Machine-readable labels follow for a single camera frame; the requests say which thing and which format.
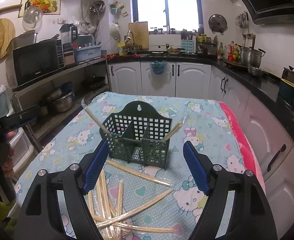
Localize black microwave oven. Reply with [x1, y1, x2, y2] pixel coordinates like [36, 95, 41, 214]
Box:
[5, 40, 65, 90]

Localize hanging pot lid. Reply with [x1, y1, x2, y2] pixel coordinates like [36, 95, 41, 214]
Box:
[208, 14, 228, 34]

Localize wooden cutting board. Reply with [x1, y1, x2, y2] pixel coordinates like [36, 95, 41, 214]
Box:
[128, 22, 149, 50]

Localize light blue knife block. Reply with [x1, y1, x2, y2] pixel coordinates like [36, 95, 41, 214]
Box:
[181, 40, 196, 53]

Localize stainless steel stock pot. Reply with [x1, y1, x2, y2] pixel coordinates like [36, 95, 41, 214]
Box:
[239, 46, 266, 68]

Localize light blue dish rack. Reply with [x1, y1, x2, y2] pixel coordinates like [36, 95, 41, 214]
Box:
[75, 45, 101, 62]

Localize steel bowl on shelf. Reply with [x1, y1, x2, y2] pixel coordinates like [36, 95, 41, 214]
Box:
[46, 89, 74, 113]

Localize Hello Kitty blue tablecloth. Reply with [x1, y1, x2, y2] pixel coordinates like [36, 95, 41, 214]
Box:
[15, 92, 246, 239]

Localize green plastic utensil basket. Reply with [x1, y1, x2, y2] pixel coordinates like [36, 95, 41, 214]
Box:
[100, 101, 172, 169]

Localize kitchen window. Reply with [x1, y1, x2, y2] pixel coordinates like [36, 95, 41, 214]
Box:
[132, 0, 203, 33]

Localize black blender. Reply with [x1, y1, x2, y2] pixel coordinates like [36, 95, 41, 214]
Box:
[59, 24, 78, 68]

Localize person's left hand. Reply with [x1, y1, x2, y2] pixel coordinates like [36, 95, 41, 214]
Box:
[0, 131, 15, 178]

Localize pink cloth under tablecloth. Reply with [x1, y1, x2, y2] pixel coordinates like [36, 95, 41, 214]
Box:
[219, 101, 266, 193]

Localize blue hanging basket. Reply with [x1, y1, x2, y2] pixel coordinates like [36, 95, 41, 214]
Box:
[150, 61, 167, 75]

